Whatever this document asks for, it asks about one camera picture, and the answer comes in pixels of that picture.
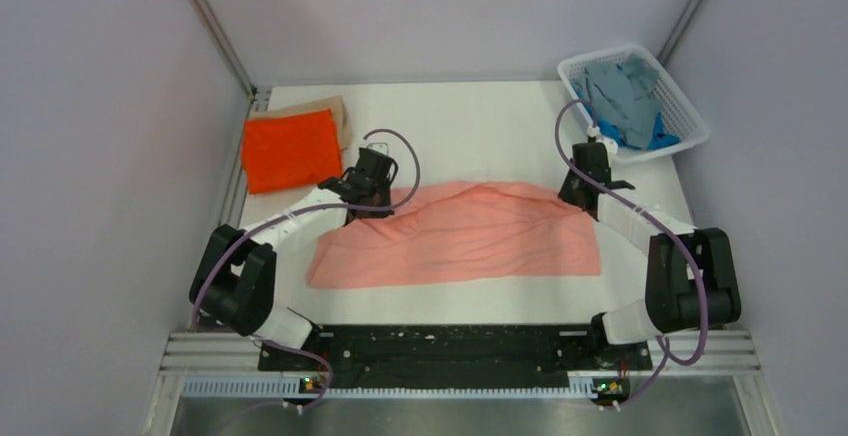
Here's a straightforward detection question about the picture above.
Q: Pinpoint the pink t shirt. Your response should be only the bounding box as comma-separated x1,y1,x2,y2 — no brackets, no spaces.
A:
306,181,601,289

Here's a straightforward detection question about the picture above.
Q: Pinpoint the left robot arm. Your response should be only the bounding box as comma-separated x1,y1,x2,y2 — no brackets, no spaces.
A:
189,147,398,370

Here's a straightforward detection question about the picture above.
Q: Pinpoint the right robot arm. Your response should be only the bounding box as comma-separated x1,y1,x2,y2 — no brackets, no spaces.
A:
559,141,742,368

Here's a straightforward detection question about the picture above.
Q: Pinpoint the white plastic basket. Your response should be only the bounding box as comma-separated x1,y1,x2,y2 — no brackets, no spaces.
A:
557,44,711,165

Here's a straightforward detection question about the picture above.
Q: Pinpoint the blue t shirt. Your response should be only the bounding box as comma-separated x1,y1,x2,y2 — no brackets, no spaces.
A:
583,103,680,150

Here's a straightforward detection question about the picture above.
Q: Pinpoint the grey t shirt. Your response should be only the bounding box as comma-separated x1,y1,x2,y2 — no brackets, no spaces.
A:
573,54,663,150

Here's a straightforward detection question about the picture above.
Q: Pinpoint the orange folded t shirt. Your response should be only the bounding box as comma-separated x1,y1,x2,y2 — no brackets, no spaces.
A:
241,109,343,195

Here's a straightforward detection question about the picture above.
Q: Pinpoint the beige folded t shirt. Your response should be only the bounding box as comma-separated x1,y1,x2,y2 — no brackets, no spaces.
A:
248,95,352,150

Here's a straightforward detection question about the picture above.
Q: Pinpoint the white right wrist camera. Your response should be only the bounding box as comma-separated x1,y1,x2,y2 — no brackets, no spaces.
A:
587,126,619,160

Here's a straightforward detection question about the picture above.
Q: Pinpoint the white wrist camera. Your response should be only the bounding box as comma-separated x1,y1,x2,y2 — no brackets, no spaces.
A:
361,142,390,155
587,126,619,160

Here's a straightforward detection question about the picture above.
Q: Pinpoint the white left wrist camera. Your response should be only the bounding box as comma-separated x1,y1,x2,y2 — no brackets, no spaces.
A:
361,142,390,155

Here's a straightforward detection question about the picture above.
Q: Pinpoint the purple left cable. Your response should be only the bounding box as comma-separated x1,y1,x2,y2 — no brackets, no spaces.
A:
192,129,423,414

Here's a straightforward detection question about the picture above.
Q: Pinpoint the purple cable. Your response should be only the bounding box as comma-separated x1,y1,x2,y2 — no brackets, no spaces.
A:
553,98,710,411
192,129,423,414

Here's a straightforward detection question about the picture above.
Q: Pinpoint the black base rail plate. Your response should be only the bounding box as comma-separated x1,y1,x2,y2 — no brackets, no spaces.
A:
258,324,653,390

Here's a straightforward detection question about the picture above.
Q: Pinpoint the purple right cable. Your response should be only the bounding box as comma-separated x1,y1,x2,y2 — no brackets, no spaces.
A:
553,98,710,411

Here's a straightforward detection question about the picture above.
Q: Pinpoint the right aluminium frame post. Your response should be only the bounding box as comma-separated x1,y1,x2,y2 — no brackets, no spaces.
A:
657,0,705,65

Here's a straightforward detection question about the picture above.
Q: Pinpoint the aluminium frame post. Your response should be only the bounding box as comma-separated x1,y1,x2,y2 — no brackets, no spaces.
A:
657,0,705,65
189,0,256,98

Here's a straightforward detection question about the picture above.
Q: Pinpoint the left aluminium frame post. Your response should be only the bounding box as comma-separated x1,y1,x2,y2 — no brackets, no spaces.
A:
189,0,256,98

